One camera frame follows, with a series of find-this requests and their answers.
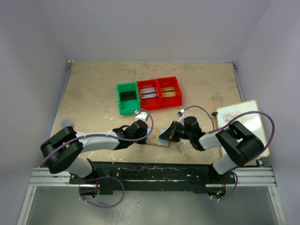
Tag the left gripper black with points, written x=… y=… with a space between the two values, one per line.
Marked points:
x=145 y=137

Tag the gold card with black stripe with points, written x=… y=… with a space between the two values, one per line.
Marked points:
x=168 y=92

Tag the silver card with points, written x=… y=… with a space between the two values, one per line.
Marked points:
x=148 y=92

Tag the white board with wooden frame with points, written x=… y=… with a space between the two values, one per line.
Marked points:
x=252 y=122

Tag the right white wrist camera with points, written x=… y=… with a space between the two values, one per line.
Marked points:
x=181 y=115

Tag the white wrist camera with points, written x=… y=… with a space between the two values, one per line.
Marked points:
x=181 y=115
x=141 y=115

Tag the green plastic bin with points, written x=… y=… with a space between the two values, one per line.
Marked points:
x=128 y=107

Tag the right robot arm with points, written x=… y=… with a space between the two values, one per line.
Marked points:
x=240 y=144

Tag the aluminium frame rail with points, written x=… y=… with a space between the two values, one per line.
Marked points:
x=245 y=176

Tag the red bin with gold card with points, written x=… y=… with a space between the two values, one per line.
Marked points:
x=170 y=82

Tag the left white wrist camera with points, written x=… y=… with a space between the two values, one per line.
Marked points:
x=141 y=115

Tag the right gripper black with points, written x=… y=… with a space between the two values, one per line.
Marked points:
x=173 y=131

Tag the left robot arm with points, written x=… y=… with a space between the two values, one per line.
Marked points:
x=61 y=152

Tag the red bin with silver card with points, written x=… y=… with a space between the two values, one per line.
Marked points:
x=150 y=103

